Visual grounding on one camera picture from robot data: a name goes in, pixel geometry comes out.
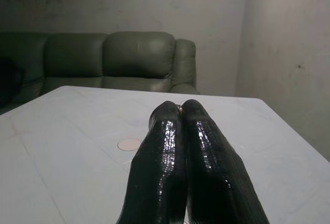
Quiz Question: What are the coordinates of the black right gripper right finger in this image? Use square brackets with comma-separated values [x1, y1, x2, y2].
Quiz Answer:
[181, 98, 261, 224]

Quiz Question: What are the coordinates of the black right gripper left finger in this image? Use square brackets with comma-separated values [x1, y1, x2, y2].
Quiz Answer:
[114, 99, 188, 224]

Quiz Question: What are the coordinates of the round pink table cap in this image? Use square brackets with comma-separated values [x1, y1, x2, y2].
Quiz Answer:
[117, 138, 141, 152]

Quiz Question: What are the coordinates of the green leather sofa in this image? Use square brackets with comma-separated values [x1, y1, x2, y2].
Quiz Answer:
[0, 30, 201, 115]

